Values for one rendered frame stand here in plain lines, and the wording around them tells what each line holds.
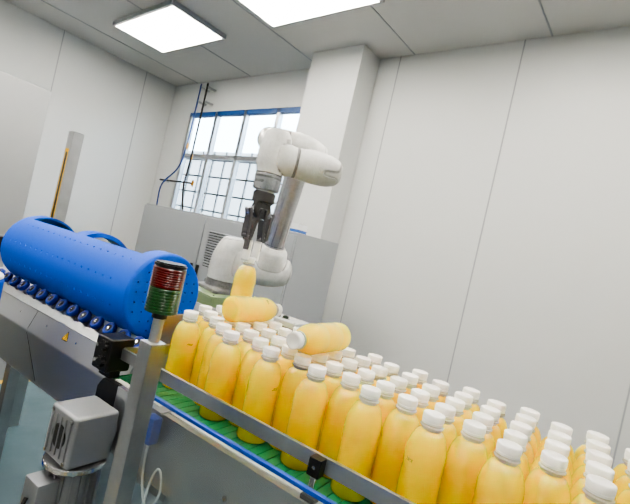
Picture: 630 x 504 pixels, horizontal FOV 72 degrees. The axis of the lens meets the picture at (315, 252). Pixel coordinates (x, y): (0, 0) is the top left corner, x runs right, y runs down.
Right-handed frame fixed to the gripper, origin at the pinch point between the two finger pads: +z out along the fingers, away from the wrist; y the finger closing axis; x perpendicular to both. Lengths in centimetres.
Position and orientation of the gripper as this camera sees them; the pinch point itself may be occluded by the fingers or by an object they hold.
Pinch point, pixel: (251, 251)
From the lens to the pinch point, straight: 145.3
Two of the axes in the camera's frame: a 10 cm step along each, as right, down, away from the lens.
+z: -2.2, 9.7, 0.0
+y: -5.3, -1.2, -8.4
